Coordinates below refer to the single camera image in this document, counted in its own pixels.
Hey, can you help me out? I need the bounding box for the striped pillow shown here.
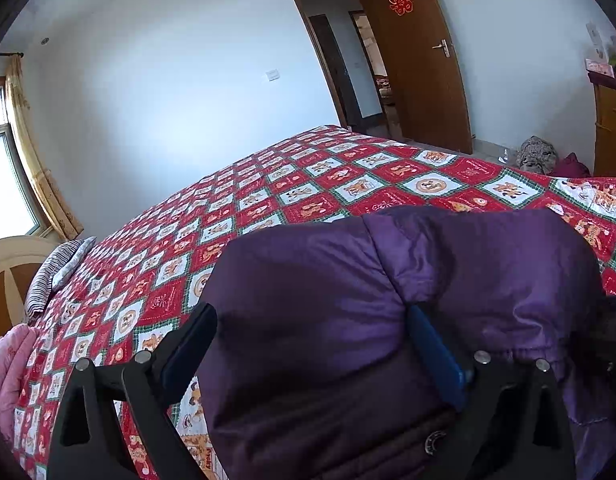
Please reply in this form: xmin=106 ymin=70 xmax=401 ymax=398
xmin=24 ymin=236 xmax=96 ymax=318

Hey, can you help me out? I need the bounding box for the brown wooden door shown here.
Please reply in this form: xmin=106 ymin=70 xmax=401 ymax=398
xmin=358 ymin=0 xmax=474 ymax=155

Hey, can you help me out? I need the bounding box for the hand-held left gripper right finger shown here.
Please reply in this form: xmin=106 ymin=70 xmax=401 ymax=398
xmin=407 ymin=305 xmax=576 ymax=480

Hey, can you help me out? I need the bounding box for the dark red cloth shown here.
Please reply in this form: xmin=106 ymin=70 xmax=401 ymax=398
xmin=548 ymin=152 xmax=591 ymax=178

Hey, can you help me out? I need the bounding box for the purple padded jacket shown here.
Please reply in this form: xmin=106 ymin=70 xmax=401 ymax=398
xmin=195 ymin=206 xmax=616 ymax=480

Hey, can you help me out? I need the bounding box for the yellow curtain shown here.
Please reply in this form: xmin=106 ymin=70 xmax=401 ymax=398
xmin=5 ymin=55 xmax=84 ymax=241

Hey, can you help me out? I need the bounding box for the brown door frame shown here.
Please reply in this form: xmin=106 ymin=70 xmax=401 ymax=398
xmin=282 ymin=0 xmax=404 ymax=138

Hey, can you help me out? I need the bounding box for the grey cloth heap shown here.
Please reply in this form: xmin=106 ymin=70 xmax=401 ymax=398
xmin=517 ymin=136 xmax=558 ymax=175

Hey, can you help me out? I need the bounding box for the wooden cabinet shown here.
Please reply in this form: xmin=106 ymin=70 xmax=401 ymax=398
xmin=588 ymin=71 xmax=616 ymax=178

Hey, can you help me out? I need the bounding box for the pink folded quilt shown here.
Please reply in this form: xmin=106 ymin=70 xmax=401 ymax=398
xmin=0 ymin=324 xmax=39 ymax=436

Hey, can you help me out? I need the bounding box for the red printed bed sheet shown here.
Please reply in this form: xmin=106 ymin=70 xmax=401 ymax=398
xmin=10 ymin=125 xmax=616 ymax=480

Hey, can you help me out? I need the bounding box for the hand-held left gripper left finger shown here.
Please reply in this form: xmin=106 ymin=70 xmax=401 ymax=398
xmin=47 ymin=302 xmax=219 ymax=480

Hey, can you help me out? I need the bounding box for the pink box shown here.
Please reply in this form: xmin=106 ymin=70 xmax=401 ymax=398
xmin=584 ymin=58 xmax=616 ymax=77

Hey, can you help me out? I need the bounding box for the window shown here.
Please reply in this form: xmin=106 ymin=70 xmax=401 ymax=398
xmin=0 ymin=77 xmax=51 ymax=243

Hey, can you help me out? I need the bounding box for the cream wooden headboard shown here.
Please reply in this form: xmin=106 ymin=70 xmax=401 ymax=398
xmin=0 ymin=236 xmax=64 ymax=343

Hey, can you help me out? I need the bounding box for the white carton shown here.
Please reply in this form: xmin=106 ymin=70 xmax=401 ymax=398
xmin=586 ymin=21 xmax=609 ymax=61

